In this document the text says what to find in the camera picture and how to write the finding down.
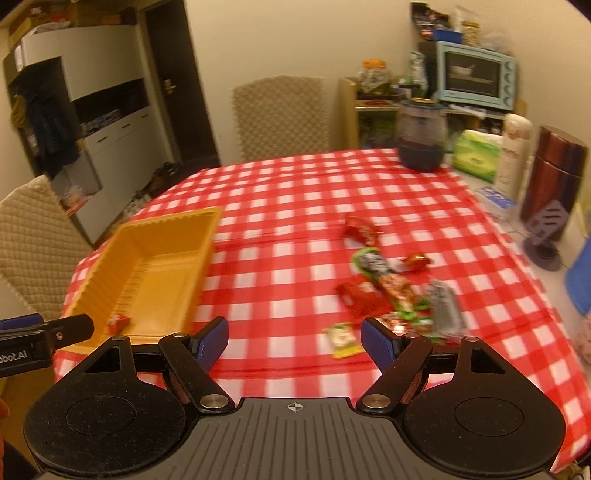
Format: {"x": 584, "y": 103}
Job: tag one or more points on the green black snack packet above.
{"x": 376, "y": 267}

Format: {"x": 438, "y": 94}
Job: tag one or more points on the green white bag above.
{"x": 419, "y": 69}

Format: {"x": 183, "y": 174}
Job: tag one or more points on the small red candy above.
{"x": 118, "y": 323}
{"x": 417, "y": 261}

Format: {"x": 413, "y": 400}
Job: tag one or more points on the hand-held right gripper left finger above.
{"x": 212, "y": 340}

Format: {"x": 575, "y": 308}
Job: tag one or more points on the yellow plastic tray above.
{"x": 152, "y": 272}

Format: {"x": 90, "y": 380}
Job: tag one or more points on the red white checked tablecloth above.
{"x": 300, "y": 207}

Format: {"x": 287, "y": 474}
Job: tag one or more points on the row of shoes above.
{"x": 152, "y": 189}

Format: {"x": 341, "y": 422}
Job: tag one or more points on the light blue toaster oven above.
{"x": 475, "y": 74}

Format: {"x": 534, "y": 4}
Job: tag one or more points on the green tissue pack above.
{"x": 475, "y": 154}

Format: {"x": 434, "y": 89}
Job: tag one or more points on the silver snack packet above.
{"x": 443, "y": 304}

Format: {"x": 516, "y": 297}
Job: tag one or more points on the grey stand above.
{"x": 547, "y": 221}

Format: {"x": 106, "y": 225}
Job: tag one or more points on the small yellow green packet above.
{"x": 344, "y": 339}

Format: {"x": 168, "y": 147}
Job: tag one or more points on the yellow hanging cloth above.
{"x": 19, "y": 110}

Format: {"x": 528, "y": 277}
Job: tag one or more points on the blue white flat packet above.
{"x": 496, "y": 198}

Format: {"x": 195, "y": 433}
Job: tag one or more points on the beige quilted chair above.
{"x": 281, "y": 120}
{"x": 37, "y": 244}

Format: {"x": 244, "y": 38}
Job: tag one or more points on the white and dark cabinet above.
{"x": 111, "y": 138}

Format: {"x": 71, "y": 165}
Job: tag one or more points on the white bottle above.
{"x": 512, "y": 157}

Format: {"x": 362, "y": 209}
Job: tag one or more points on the red green snack packet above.
{"x": 408, "y": 321}

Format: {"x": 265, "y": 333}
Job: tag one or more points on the blue box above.
{"x": 448, "y": 37}

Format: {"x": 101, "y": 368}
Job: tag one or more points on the dark glass jar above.
{"x": 421, "y": 138}

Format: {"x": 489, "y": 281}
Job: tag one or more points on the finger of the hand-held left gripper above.
{"x": 69, "y": 328}
{"x": 23, "y": 321}

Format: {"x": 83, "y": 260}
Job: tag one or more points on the dark snack bag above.
{"x": 429, "y": 18}

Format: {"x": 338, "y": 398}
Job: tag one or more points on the wooden shelf unit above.
{"x": 348, "y": 115}

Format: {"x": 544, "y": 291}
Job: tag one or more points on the dark hanging coat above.
{"x": 51, "y": 129}

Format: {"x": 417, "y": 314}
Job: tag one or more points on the plastic jar with orange lid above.
{"x": 374, "y": 76}

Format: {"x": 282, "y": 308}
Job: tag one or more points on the brown red canister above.
{"x": 554, "y": 175}

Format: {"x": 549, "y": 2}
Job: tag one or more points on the dark wooden door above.
{"x": 180, "y": 92}

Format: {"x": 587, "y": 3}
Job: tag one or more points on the clear bag of nuts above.
{"x": 468, "y": 27}

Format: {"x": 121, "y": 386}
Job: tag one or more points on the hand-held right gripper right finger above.
{"x": 376, "y": 341}

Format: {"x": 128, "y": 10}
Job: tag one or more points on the blue plastic item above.
{"x": 581, "y": 281}

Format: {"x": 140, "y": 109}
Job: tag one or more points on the clear plastic bag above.
{"x": 76, "y": 199}

